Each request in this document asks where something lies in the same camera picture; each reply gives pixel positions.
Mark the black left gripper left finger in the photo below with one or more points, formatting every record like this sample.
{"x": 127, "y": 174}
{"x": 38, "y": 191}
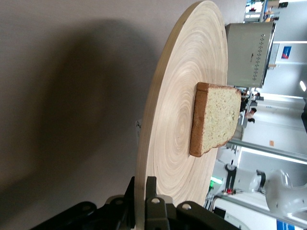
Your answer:
{"x": 115, "y": 215}

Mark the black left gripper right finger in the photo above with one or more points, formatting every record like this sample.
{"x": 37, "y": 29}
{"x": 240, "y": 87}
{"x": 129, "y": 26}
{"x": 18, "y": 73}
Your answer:
{"x": 156, "y": 215}

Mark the round wooden plate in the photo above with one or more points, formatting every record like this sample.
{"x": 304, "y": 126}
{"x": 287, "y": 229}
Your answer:
{"x": 182, "y": 119}

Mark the slice of bread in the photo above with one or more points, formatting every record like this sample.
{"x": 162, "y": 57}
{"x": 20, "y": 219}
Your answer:
{"x": 216, "y": 117}

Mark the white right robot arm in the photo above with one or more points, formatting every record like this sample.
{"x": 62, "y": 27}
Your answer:
{"x": 283, "y": 191}

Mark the chrome and beige toaster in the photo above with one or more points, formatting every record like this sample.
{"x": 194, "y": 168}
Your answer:
{"x": 244, "y": 55}

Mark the person in background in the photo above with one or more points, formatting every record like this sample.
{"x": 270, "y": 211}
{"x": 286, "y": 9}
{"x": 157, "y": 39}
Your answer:
{"x": 250, "y": 115}

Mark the aluminium frame beam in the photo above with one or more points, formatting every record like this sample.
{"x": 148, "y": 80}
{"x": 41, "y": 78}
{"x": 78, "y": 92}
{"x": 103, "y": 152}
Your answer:
{"x": 259, "y": 209}
{"x": 263, "y": 149}

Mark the blue and red wall sign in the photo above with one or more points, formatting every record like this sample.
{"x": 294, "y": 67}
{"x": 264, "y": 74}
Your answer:
{"x": 286, "y": 52}

